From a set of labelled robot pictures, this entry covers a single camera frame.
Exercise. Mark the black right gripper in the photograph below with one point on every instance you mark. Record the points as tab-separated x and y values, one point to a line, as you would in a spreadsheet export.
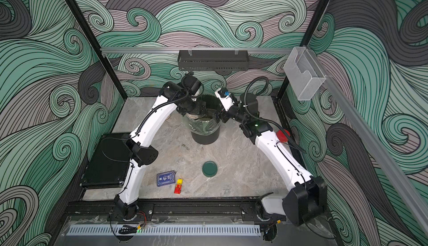
224	114

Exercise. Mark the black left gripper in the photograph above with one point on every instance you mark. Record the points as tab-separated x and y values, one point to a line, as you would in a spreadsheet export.
200	107

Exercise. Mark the black bin with green liner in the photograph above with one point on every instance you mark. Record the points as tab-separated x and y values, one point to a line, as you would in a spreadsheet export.
205	130

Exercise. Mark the red-lidded oatmeal jar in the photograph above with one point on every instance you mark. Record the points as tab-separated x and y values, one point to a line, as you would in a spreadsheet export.
283	136

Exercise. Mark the green jar lid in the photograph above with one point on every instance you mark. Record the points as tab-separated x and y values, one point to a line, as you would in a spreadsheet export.
209	169

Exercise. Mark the glass oatmeal jar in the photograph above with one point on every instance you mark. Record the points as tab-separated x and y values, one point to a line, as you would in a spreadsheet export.
206	116

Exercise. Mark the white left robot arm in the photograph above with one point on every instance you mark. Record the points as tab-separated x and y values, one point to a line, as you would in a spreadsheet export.
172	97

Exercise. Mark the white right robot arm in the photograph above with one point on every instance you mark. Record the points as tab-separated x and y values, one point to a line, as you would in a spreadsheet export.
307	195

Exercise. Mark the blue card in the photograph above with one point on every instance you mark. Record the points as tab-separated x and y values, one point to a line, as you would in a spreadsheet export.
166	178

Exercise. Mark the red yellow toy block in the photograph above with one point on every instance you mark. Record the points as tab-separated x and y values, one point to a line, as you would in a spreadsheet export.
178	186

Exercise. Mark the black flat tray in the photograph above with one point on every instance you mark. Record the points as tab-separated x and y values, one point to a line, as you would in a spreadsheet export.
109	163

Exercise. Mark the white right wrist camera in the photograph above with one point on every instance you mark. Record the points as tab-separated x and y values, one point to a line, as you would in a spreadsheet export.
225	98

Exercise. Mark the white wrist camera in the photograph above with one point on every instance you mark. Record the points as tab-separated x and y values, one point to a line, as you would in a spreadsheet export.
193	85
225	98

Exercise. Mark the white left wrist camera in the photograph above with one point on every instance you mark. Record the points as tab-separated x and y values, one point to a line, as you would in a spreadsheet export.
193	85

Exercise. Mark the black wall shelf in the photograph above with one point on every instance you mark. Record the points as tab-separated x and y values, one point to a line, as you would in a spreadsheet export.
213	60

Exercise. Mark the clear acrylic wall holder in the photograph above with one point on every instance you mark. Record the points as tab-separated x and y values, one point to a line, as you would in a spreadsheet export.
304	72

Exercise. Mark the white slotted cable duct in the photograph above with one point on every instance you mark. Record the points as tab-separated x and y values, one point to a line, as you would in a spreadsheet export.
166	230

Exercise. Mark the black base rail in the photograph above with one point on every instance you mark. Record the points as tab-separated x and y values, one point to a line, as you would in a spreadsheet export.
240	208

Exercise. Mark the black corner frame post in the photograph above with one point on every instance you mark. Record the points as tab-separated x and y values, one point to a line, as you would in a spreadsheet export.
78	15

